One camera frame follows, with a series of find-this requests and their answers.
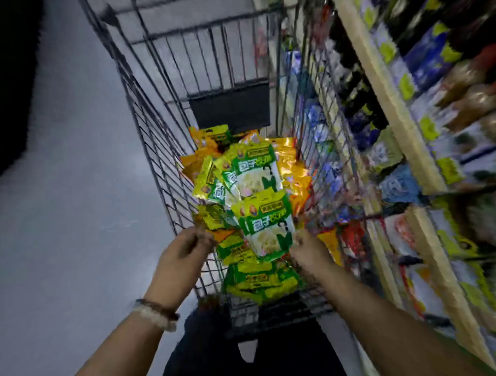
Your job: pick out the person's left hand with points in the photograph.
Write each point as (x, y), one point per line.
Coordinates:
(180, 267)

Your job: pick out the person's right hand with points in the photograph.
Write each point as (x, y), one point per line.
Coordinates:
(314, 256)

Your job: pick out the pile of seasoning packets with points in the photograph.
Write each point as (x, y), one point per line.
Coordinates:
(252, 163)

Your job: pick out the wooden store shelving with goods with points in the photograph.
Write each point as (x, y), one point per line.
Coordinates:
(387, 93)

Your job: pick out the person's right forearm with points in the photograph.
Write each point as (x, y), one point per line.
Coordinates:
(387, 325)

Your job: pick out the person's left forearm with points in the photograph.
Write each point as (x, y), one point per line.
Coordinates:
(128, 348)

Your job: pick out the black plastic cart flap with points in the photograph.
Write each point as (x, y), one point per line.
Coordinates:
(230, 107)

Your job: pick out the black trousers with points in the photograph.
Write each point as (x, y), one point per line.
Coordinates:
(209, 345)

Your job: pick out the blue white pouch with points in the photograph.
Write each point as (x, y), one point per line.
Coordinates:
(400, 186)

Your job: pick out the pale green pouch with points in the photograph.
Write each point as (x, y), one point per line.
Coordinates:
(385, 151)

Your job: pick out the row of blue packets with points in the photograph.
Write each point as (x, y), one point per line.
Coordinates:
(314, 116)

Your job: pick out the rows of assorted seasoning packets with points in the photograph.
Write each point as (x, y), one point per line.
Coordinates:
(473, 232)

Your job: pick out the row of small dark bottles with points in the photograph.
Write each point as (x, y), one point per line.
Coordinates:
(358, 93)

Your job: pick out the row of yellow price tags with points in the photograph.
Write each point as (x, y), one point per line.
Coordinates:
(428, 128)

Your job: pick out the row of dark sauce bottles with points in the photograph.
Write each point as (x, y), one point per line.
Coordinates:
(434, 39)

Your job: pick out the black display base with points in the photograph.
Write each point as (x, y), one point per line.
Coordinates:
(17, 77)

